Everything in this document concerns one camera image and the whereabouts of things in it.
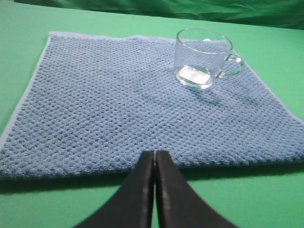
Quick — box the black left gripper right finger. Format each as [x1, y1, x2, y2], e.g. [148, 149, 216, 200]
[155, 151, 237, 228]

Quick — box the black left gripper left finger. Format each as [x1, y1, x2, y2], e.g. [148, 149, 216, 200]
[76, 151, 154, 228]

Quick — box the transparent glass cup with handle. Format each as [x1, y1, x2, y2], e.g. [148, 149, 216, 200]
[173, 28, 245, 89]

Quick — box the blue folded towel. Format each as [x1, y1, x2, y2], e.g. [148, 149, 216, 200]
[0, 32, 304, 180]

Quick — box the green backdrop cloth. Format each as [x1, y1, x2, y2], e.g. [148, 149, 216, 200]
[22, 0, 304, 30]

